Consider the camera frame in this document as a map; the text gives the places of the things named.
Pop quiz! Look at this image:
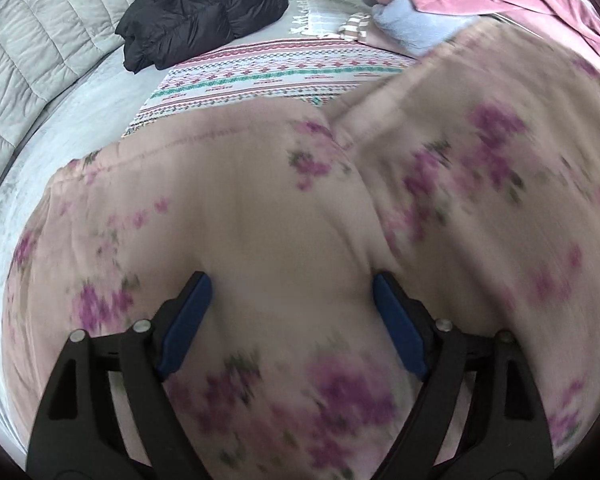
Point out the pink floral padded coat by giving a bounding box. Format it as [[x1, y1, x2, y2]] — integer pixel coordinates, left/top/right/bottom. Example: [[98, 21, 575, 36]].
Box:
[[1, 14, 600, 480]]

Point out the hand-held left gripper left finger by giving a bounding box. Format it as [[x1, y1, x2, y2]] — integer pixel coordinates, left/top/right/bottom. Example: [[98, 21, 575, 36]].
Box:
[[27, 271, 213, 480]]

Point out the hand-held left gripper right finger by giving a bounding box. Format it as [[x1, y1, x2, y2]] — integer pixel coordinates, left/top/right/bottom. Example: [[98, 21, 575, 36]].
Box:
[[372, 272, 556, 480]]

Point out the light blue blanket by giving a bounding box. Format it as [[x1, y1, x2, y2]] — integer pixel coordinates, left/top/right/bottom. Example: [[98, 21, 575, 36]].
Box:
[[371, 0, 482, 59]]

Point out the patterned white knit blanket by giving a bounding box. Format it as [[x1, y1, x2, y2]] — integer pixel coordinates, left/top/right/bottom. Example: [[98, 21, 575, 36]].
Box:
[[121, 41, 422, 139]]

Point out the black puffer jacket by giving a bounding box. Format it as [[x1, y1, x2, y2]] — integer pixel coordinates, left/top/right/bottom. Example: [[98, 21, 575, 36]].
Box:
[[115, 0, 290, 72]]

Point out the fringed striped towel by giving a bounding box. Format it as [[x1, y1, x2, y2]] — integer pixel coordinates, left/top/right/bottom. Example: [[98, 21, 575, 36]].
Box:
[[289, 0, 381, 42]]

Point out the grey quilted headboard cushion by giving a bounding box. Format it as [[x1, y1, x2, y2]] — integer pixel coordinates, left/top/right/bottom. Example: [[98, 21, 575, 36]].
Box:
[[0, 0, 182, 207]]

